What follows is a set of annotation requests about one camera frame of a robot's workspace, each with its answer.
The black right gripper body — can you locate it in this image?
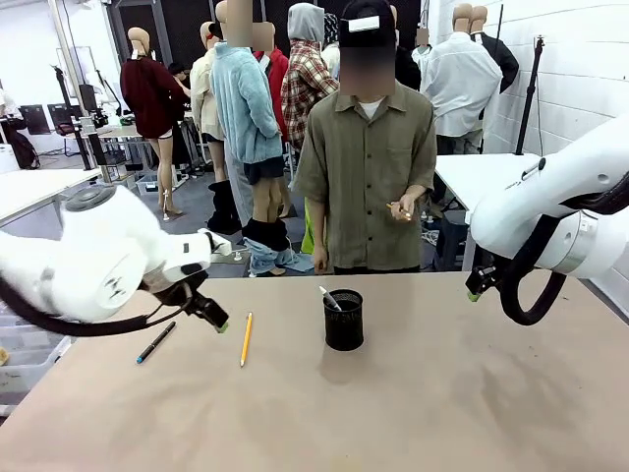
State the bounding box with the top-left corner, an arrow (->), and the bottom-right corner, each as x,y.
471,264 -> 508,292

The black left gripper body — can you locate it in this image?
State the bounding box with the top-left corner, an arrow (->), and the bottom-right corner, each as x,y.
142,267 -> 211,316

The person's right forearm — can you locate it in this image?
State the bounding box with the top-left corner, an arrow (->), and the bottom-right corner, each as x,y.
308,197 -> 329,249

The black pen with blue tip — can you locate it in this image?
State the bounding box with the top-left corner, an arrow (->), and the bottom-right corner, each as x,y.
136,321 -> 177,366

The black silver pen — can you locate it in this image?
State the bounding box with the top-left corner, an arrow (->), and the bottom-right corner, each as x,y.
318,285 -> 342,312

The black mesh pen holder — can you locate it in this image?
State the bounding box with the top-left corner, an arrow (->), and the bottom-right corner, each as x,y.
322,288 -> 366,352

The person's left hand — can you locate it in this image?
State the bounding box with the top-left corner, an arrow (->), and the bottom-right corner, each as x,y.
392,194 -> 420,222

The yellow pencil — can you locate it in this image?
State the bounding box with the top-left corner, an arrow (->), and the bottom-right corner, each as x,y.
239,311 -> 254,369

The grey floor crate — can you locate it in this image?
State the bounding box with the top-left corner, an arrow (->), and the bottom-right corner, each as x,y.
134,173 -> 161,198

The person in olive shirt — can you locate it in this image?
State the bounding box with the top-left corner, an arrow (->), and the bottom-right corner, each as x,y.
292,0 -> 437,275

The clear plastic storage bin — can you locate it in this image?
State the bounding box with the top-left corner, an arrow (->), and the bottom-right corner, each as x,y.
0,300 -> 73,395

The white work table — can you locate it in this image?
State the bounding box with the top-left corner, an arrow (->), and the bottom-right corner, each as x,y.
0,167 -> 103,223

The mannequin in maroon sweater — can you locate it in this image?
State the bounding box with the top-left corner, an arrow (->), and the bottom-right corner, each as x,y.
119,27 -> 191,222

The black tripod stand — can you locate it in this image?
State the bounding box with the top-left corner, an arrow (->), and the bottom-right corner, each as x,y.
513,33 -> 548,156

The mannequin in light blue fleece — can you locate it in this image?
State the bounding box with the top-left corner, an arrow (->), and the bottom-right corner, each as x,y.
208,0 -> 307,277

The mannequin in cream jacket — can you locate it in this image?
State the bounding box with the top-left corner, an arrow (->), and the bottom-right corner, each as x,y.
189,21 -> 228,184

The mannequin in white shirt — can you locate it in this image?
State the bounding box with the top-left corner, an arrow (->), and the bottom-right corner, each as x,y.
419,2 -> 504,156

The black computer monitor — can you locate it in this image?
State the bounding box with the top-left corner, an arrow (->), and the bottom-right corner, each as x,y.
47,102 -> 84,137
19,103 -> 53,137

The black-haired background person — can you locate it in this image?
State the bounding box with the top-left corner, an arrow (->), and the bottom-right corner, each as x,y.
167,62 -> 193,102

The mannequin in black jacket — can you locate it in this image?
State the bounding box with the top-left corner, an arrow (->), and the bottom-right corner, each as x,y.
470,4 -> 521,95

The mannequin in red hoodie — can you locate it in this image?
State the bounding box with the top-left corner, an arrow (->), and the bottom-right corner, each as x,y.
252,21 -> 291,145

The mannequin in plaid shirt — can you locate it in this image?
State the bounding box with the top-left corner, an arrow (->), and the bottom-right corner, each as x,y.
280,2 -> 341,154

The black cap with white label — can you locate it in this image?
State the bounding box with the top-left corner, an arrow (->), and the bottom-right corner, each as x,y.
338,0 -> 397,49

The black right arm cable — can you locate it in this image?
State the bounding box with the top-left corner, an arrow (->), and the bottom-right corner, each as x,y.
497,169 -> 629,326

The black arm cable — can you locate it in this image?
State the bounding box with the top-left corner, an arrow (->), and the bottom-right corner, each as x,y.
0,274 -> 198,338
497,169 -> 629,326

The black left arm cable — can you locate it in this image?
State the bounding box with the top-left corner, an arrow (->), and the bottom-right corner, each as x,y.
0,274 -> 198,338

